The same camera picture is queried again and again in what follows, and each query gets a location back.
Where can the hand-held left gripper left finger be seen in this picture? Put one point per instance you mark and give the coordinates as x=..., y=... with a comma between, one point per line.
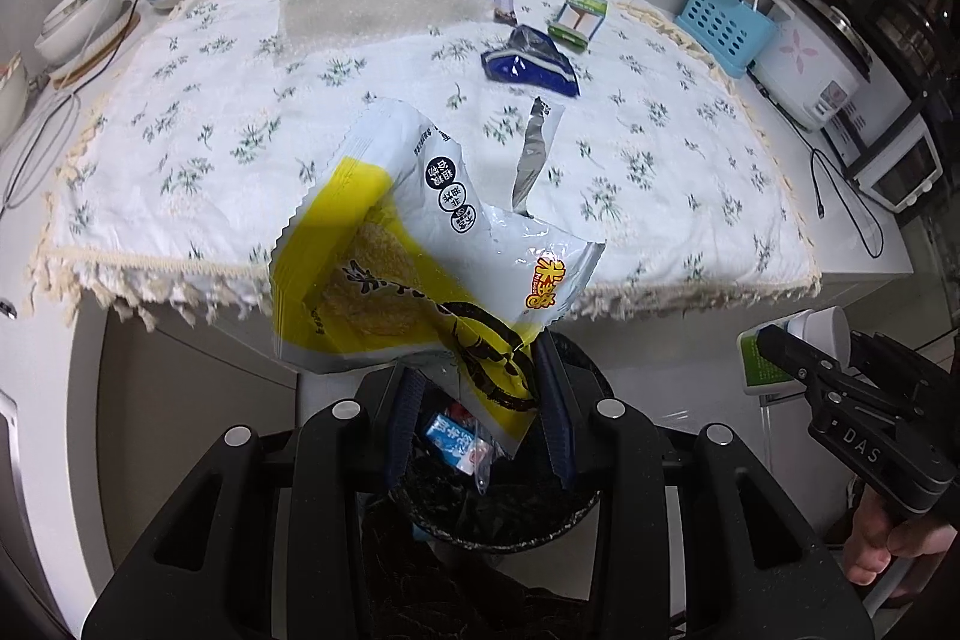
x=405, y=430

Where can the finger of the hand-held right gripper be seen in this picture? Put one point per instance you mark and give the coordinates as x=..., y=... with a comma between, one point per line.
x=896, y=370
x=799, y=359

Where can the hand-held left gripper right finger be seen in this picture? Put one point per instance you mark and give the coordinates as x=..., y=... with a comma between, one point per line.
x=559, y=415

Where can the white plastic bottle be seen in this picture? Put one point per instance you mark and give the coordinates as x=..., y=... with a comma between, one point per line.
x=821, y=329

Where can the blue white milk carton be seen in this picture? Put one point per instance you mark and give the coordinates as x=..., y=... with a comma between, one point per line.
x=450, y=441

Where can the black trash bin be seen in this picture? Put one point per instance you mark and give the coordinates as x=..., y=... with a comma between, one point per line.
x=510, y=520

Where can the yellow white snack packet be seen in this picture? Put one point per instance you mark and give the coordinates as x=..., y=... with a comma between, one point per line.
x=375, y=235

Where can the blue foil wrapper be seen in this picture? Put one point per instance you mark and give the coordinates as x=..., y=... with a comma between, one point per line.
x=525, y=63

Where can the green medicine box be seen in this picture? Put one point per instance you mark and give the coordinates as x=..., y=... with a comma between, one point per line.
x=579, y=14

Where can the small purple wrapper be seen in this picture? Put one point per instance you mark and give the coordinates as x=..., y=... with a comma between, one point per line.
x=504, y=9

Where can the clear bubble wrap sheet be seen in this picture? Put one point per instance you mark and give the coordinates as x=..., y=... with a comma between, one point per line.
x=360, y=14

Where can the person's right hand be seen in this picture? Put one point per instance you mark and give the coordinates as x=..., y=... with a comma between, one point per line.
x=870, y=535

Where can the white toaster oven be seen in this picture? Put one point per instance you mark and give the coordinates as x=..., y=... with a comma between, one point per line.
x=892, y=160

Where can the white rice cooker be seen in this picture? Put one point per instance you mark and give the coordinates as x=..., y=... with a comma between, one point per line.
x=802, y=55

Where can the white floral tablecloth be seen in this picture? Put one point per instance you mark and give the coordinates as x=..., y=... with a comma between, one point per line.
x=225, y=160

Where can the black metal rack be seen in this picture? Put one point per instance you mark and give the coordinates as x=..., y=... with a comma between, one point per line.
x=922, y=33

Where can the blue plastic basket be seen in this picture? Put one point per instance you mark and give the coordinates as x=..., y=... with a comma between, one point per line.
x=720, y=25

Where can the wooden trivet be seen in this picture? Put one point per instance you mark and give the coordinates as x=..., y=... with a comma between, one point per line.
x=105, y=59

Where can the white bowl dark rim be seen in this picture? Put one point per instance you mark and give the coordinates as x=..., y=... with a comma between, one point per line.
x=75, y=48
x=79, y=6

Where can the white bowl with spoon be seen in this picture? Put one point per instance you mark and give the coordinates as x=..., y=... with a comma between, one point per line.
x=11, y=100

